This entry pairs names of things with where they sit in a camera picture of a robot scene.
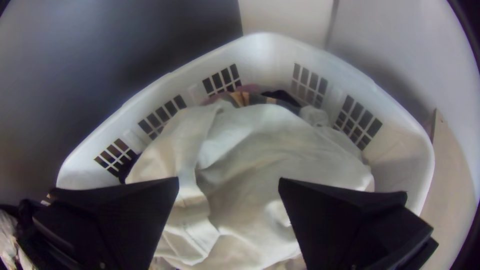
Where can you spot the heap of clothes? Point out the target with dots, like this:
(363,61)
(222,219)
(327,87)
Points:
(258,98)

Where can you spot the white t-shirt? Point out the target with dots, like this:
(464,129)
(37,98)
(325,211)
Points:
(255,150)

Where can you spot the white laundry basket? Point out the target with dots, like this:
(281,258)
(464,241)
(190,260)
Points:
(270,52)

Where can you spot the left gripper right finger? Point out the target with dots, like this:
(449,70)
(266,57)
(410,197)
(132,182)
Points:
(337,225)

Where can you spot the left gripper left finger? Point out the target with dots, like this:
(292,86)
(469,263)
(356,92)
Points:
(112,225)

